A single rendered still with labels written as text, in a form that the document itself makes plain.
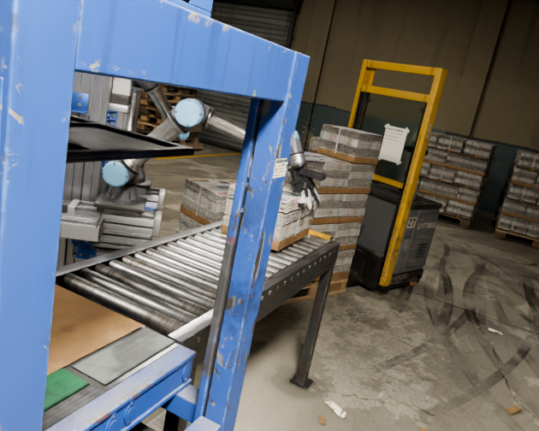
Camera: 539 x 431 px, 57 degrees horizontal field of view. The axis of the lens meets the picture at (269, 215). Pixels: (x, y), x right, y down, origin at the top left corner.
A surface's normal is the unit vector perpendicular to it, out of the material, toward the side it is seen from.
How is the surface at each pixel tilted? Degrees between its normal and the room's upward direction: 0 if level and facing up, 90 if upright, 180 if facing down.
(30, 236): 90
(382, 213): 90
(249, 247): 90
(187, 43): 90
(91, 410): 0
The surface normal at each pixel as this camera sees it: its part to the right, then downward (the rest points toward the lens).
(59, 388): 0.19, -0.95
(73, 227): 0.17, 0.28
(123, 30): 0.88, 0.28
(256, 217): -0.43, 0.14
